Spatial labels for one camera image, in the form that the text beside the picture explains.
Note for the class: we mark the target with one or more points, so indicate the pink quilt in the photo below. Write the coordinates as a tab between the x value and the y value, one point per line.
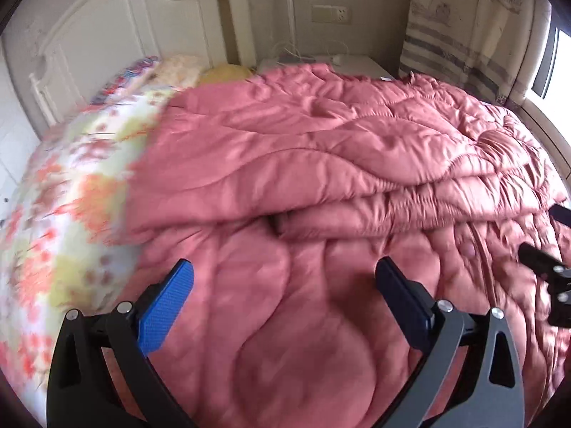
312	165

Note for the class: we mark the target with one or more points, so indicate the floral bed sheet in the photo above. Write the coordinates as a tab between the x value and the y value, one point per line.
67	214

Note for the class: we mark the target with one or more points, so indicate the colourful striped pillow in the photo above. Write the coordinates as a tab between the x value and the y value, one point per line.
129	73

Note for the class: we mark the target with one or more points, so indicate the white headboard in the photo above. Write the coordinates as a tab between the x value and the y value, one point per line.
134	22

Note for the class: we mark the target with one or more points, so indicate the window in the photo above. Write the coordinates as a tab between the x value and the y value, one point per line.
555	62

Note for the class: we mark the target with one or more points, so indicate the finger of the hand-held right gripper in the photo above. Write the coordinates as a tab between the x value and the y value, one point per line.
542	261
562	216

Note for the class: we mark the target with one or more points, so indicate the cream floral pillow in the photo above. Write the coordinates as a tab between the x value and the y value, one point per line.
178	69

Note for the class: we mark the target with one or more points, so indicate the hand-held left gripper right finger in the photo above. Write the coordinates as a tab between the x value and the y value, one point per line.
401	303

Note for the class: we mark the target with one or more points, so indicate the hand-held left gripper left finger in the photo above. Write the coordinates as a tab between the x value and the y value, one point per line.
166	310

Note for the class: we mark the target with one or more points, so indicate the wall outlet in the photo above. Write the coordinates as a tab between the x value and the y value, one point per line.
331	14

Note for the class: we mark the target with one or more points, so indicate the white nightstand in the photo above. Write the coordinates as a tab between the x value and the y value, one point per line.
361	67

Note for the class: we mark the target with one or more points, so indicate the white power adapter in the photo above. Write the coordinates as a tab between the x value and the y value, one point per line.
344	59

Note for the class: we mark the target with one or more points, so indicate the sailboat print curtain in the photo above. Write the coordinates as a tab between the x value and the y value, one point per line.
455	22

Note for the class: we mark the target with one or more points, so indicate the yellow pillow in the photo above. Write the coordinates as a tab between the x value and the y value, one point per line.
225	73

